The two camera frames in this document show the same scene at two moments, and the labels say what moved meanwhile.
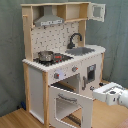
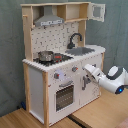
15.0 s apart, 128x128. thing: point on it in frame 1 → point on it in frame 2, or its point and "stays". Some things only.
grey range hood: [48, 18] stays
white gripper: [108, 92] → [93, 71]
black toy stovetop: [59, 57] stays
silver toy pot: [45, 56] stays
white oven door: [86, 104] → [64, 98]
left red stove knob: [56, 75] stays
